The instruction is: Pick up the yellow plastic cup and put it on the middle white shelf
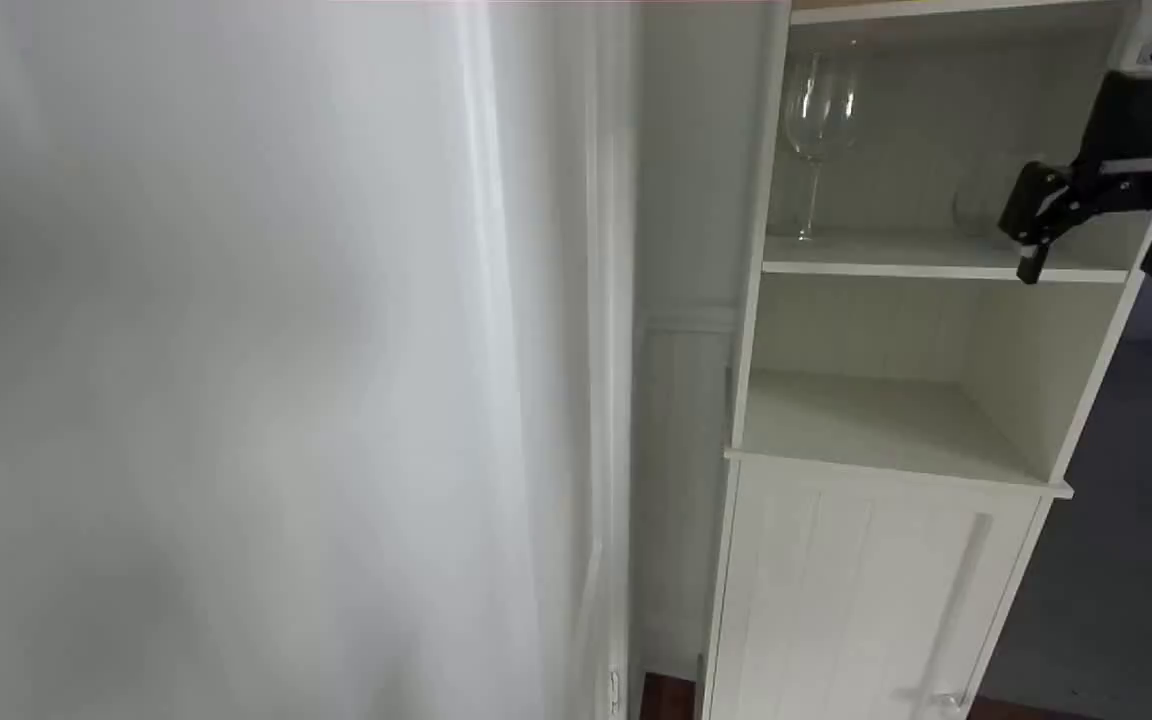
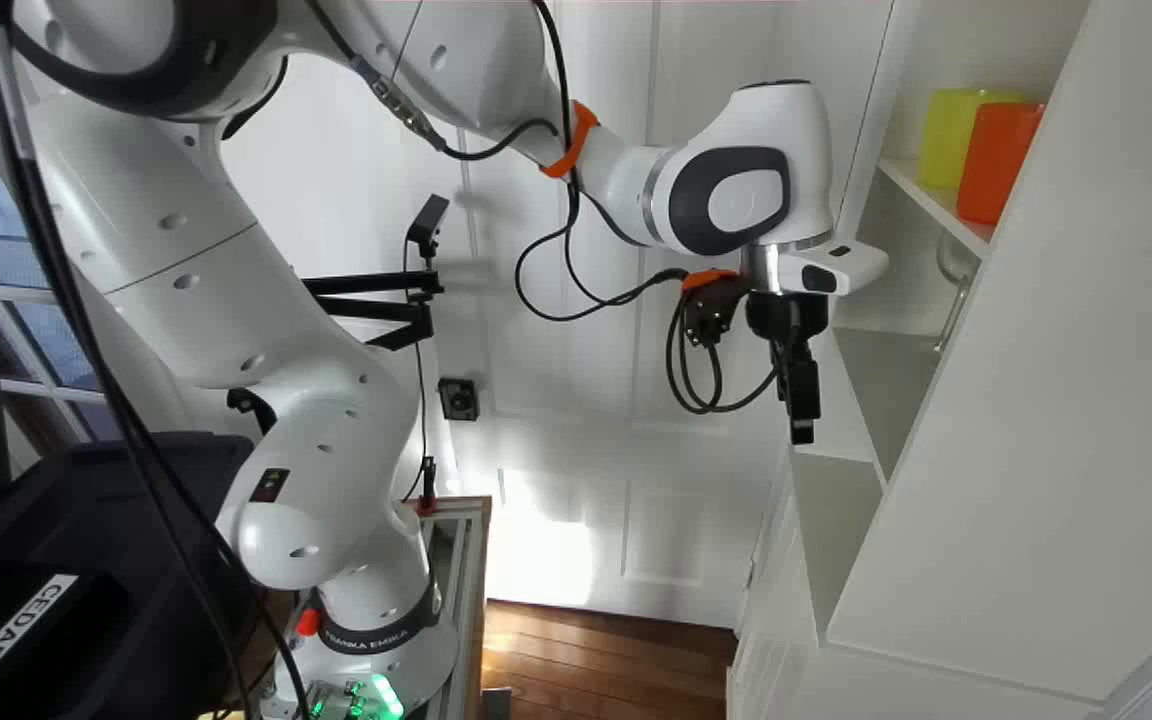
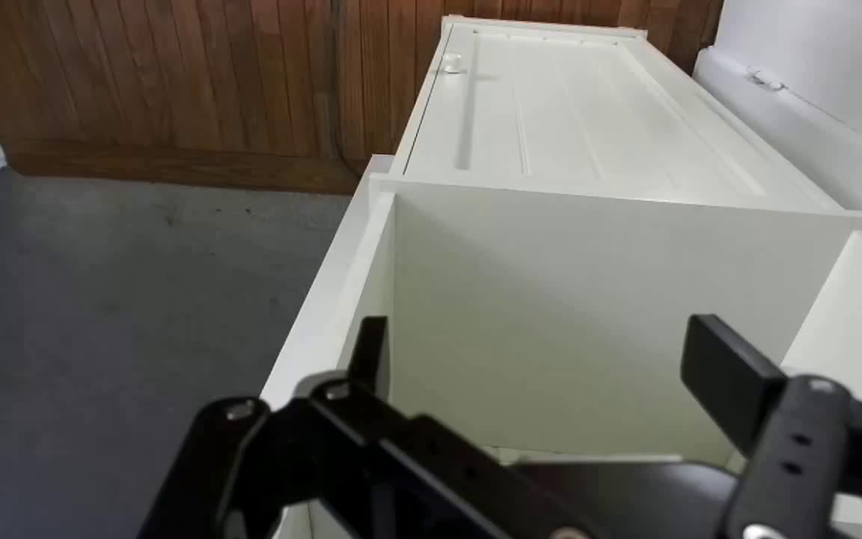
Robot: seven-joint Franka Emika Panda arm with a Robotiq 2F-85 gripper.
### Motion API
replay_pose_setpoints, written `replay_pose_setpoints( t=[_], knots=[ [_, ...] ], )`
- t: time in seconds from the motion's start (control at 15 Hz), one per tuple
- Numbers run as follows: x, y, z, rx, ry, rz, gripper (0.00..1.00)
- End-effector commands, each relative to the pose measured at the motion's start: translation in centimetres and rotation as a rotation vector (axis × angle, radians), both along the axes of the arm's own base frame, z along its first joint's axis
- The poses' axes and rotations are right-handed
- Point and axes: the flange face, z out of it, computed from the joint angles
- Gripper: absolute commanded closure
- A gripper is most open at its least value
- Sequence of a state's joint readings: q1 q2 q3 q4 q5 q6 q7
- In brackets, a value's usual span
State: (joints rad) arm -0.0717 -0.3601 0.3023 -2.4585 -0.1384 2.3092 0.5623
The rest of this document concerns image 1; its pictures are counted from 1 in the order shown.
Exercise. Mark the white cabinet door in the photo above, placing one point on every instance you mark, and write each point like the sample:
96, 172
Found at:
840, 602

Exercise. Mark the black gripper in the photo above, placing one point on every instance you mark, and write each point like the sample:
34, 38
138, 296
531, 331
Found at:
1138, 127

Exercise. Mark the white sheer curtain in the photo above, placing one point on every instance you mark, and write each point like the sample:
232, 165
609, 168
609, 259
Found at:
240, 373

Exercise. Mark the clear wine glass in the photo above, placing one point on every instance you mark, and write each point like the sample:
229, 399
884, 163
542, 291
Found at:
819, 115

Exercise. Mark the white shelf cabinet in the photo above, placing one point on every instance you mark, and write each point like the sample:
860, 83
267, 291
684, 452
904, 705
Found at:
896, 425

